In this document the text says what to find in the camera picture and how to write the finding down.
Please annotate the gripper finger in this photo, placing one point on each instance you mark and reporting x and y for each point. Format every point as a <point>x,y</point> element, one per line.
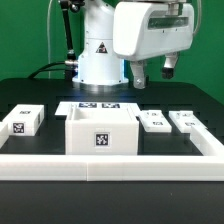
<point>168,69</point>
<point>138,71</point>

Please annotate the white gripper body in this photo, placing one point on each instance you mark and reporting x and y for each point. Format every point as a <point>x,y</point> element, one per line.
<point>144,30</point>

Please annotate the white cabinet door panel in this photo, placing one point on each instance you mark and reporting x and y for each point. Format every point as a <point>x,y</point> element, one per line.
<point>184,120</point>
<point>153,121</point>

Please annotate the white cabinet body box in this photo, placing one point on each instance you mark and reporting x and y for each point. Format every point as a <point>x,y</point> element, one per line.
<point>101,132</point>

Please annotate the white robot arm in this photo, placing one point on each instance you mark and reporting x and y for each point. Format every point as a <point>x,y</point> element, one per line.
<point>99,67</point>

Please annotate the small white cabinet top block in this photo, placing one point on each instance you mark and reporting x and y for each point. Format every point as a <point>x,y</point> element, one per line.
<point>24,119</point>

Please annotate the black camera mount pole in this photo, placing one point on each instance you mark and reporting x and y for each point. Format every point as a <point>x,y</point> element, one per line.
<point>66,7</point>

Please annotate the white marker base plate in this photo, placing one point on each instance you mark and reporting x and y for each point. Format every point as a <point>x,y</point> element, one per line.
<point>64,107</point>

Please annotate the white U-shaped fence frame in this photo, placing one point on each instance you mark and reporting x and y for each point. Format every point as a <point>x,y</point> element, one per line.
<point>42,158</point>

